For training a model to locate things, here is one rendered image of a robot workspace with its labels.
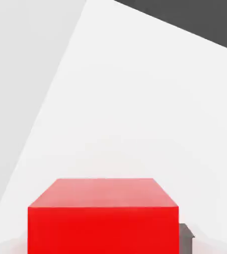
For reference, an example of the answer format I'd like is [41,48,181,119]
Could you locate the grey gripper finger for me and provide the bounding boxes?
[178,223,213,254]

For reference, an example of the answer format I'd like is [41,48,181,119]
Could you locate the small red cube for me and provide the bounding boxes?
[27,178,180,254]

